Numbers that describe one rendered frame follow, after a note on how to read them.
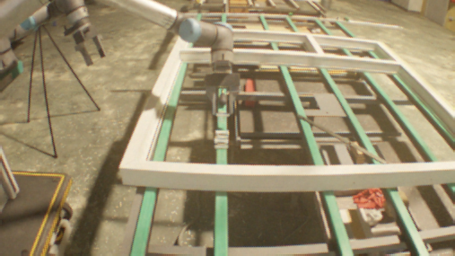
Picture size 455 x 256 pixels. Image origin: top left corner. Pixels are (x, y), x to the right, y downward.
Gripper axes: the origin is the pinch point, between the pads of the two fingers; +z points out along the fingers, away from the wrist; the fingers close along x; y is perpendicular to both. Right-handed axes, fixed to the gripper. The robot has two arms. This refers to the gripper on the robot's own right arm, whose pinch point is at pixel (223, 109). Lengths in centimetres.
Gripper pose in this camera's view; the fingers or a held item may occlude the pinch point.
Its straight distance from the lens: 127.7
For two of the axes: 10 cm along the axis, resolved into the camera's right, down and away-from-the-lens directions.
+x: -10.0, 0.1, -0.8
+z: 0.2, 9.9, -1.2
